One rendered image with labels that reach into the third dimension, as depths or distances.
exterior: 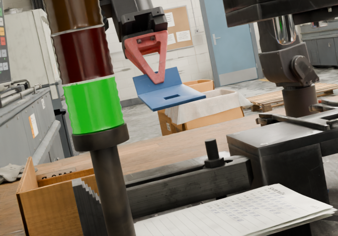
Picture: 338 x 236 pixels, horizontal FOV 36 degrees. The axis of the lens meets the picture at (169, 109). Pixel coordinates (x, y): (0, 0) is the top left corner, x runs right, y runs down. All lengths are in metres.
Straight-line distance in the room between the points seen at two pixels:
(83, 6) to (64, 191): 0.30
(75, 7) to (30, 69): 4.85
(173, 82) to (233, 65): 10.98
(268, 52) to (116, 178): 0.65
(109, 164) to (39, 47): 4.84
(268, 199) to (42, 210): 0.27
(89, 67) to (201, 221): 0.17
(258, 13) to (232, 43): 11.25
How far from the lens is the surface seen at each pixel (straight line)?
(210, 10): 11.69
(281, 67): 0.97
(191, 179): 0.50
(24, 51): 5.21
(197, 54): 11.59
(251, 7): 0.53
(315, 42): 11.59
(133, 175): 0.79
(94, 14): 0.36
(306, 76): 0.99
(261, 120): 0.68
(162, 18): 0.79
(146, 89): 0.78
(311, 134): 0.54
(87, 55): 0.36
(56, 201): 0.62
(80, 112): 0.36
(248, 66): 11.86
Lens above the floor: 1.10
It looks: 7 degrees down
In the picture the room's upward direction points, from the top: 11 degrees counter-clockwise
